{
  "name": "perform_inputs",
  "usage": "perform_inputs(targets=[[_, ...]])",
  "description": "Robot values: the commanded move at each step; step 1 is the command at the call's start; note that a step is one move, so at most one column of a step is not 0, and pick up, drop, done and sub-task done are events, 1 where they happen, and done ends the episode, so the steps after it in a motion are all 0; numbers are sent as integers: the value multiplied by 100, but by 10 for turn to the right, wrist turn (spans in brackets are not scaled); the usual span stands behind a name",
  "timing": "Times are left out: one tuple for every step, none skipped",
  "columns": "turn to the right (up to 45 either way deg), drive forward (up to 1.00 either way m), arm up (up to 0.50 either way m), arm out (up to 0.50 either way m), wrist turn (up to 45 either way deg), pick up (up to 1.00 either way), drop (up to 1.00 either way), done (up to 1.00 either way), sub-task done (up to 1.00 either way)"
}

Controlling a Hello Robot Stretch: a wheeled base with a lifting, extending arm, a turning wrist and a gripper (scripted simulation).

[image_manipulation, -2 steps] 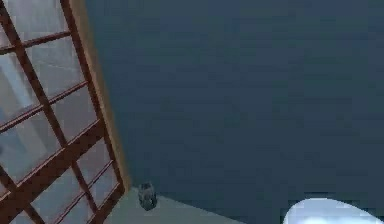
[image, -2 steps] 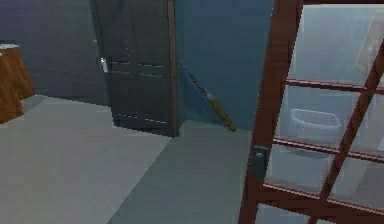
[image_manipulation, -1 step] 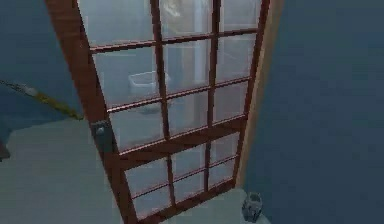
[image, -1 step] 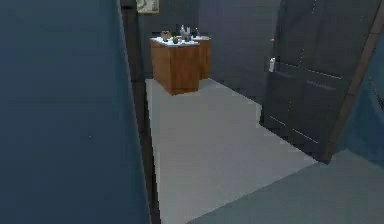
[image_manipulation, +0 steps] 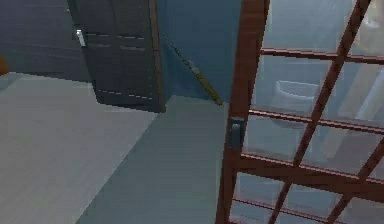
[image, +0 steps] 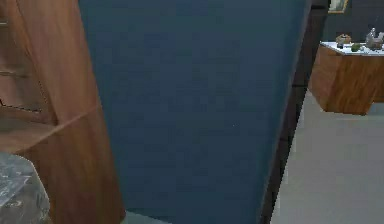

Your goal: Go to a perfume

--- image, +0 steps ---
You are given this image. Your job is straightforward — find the brown wooden shelf unit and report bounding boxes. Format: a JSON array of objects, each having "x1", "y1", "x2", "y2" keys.
[{"x1": 0, "y1": 0, "x2": 127, "y2": 224}]

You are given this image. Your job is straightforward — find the wooden counter with white top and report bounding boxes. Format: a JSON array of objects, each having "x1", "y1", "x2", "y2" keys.
[{"x1": 307, "y1": 40, "x2": 384, "y2": 116}]

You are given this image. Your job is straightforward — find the brown round pot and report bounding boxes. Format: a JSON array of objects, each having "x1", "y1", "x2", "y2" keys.
[{"x1": 335, "y1": 33, "x2": 352, "y2": 50}]

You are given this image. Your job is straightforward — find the grey crinkled plastic bag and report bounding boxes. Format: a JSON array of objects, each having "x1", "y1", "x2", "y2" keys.
[{"x1": 0, "y1": 152, "x2": 52, "y2": 224}]

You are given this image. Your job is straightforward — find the framed wall picture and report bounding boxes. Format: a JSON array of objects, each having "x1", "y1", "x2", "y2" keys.
[{"x1": 328, "y1": 0, "x2": 350, "y2": 15}]

